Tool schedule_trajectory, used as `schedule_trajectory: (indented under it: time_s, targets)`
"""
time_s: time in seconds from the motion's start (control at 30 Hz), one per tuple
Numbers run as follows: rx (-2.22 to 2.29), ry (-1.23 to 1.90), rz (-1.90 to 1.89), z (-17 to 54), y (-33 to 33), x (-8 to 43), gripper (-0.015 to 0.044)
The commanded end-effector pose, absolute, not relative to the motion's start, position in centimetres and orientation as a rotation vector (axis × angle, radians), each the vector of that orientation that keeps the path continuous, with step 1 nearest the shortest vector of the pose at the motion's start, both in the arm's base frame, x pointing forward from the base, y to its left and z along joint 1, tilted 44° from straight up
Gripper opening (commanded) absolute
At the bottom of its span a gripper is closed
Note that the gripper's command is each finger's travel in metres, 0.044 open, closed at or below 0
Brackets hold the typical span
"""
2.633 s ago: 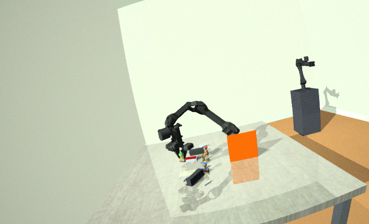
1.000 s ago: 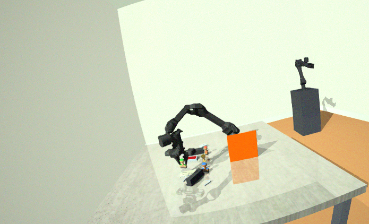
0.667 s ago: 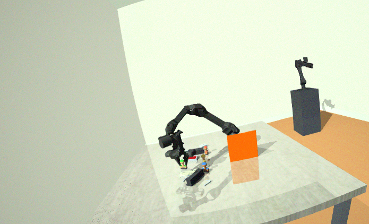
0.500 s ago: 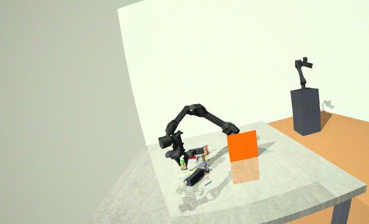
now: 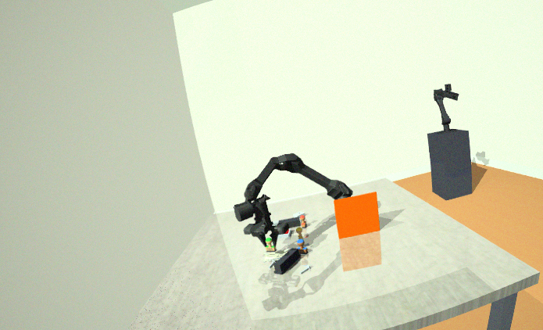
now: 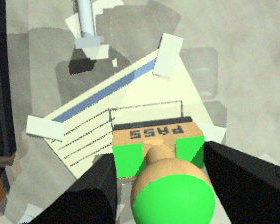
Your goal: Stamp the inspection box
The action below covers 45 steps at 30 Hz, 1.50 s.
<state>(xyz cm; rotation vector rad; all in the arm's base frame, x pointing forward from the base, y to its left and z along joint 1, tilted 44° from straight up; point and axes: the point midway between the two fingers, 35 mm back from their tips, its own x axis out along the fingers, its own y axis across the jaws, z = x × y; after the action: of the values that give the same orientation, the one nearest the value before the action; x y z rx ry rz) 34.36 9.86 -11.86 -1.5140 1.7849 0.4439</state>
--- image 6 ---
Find wooden pass stamp with green knob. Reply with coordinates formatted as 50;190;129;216
112;116;214;224

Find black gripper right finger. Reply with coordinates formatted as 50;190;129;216
203;141;280;224

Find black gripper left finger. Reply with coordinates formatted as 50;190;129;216
27;153;117;224

